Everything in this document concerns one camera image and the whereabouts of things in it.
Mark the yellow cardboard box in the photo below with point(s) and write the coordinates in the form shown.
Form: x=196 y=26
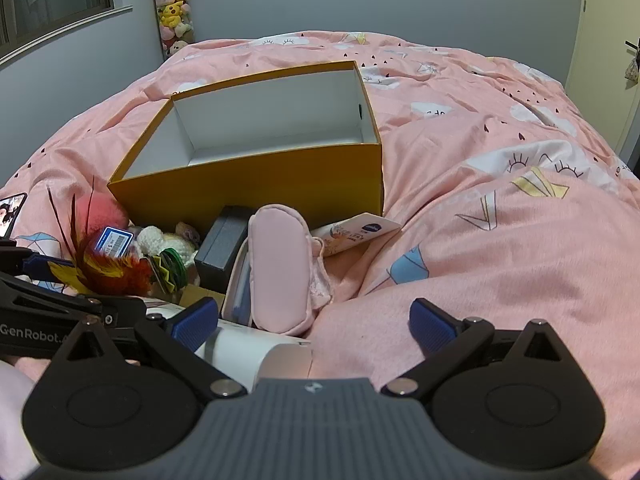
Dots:
x=250 y=185

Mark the green folded paper fan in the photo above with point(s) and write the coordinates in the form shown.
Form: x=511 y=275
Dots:
x=172 y=260

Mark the smartphone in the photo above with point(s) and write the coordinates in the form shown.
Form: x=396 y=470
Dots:
x=10 y=215

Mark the red yellow feather toy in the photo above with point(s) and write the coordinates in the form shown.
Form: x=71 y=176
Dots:
x=115 y=272

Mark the white pink lotion tube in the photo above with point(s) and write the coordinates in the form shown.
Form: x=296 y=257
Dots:
x=360 y=232

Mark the small grey box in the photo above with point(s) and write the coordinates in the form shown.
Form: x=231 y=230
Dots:
x=220 y=245

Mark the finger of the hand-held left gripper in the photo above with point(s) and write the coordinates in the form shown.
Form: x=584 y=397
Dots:
x=50 y=300
x=42 y=266

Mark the small hanging pouch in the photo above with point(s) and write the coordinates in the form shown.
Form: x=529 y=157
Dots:
x=634 y=70

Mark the clear tube of plush toys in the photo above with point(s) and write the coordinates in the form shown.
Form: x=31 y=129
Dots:
x=172 y=10

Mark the pink printed blanket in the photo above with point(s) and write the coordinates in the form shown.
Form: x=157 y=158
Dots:
x=500 y=260

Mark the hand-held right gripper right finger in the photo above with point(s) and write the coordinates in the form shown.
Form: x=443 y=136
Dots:
x=430 y=322

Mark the small gold box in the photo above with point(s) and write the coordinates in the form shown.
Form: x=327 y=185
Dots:
x=200 y=294

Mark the pink fluffy pom-pom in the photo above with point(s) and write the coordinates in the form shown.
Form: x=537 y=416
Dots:
x=107 y=215

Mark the white cylindrical device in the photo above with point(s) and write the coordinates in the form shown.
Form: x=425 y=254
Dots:
x=240 y=350

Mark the white crochet doll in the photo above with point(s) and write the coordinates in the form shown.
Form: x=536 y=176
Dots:
x=155 y=242

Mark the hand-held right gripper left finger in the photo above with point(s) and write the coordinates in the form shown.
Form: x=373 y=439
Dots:
x=195 y=320

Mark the cream door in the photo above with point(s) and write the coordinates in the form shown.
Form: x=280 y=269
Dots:
x=610 y=10

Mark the pink fabric pouch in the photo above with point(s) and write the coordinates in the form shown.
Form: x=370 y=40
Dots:
x=277 y=270

